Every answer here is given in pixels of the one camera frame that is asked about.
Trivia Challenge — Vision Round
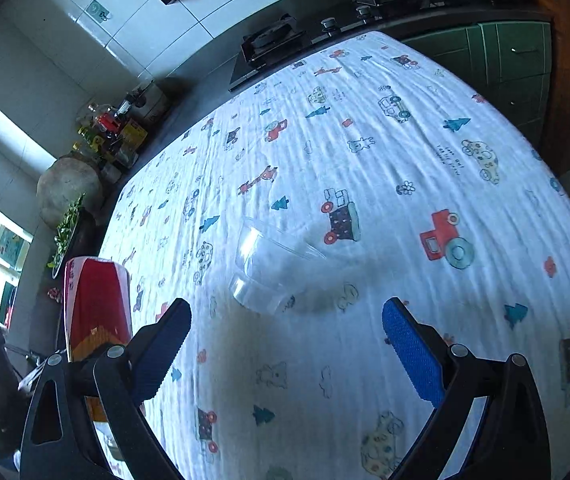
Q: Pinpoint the red cylindrical canister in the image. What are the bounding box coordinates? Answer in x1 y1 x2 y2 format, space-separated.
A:
62 256 133 426

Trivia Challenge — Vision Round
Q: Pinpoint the cartoon printed white tablecloth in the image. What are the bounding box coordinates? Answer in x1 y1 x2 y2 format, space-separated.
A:
98 30 570 480

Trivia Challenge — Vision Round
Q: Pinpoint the tray of green vegetables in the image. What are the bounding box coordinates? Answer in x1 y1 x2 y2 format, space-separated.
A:
48 192 86 279

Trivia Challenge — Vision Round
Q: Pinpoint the metal lidded pot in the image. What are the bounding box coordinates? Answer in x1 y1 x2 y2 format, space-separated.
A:
125 80 171 123

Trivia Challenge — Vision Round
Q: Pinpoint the white wall socket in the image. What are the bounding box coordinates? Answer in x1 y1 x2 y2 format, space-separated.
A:
86 0 113 22

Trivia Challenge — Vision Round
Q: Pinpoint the clear plastic cup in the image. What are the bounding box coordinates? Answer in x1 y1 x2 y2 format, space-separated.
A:
229 216 328 317

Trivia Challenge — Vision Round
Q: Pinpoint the cluster of condiment bottles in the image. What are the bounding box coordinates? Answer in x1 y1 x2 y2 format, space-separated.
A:
68 87 148 171

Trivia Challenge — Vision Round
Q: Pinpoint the small colourful box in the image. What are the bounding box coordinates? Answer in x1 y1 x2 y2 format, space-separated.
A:
0 222 31 266

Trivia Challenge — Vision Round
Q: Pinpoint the brown wooden door frame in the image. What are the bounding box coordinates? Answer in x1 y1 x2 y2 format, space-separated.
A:
530 0 570 176

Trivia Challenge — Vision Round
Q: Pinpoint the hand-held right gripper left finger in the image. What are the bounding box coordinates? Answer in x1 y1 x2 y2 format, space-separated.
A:
19 297 193 480

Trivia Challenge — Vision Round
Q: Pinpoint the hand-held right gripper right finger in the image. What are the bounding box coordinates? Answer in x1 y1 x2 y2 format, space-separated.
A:
382 297 550 480

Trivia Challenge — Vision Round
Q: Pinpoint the green kitchen cabinet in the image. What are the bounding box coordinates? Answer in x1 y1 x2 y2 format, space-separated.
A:
400 20 553 146

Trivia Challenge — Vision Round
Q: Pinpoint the black gas stove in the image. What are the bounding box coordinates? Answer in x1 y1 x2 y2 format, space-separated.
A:
228 0 446 92

